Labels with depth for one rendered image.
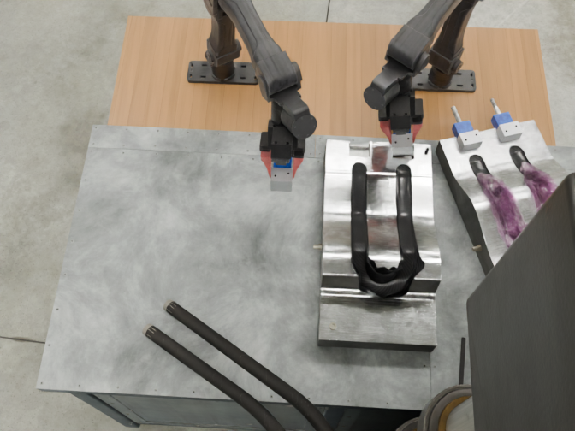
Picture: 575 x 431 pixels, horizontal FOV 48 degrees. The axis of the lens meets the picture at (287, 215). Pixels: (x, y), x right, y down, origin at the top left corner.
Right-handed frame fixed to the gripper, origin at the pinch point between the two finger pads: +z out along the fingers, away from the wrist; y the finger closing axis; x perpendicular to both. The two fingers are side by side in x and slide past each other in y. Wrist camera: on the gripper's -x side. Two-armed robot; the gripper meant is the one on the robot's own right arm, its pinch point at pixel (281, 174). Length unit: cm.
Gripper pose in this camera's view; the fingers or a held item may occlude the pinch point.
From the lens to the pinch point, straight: 151.5
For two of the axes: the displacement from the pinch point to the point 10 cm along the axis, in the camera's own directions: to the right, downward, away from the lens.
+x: 0.4, -6.0, 8.0
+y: 10.0, 0.5, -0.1
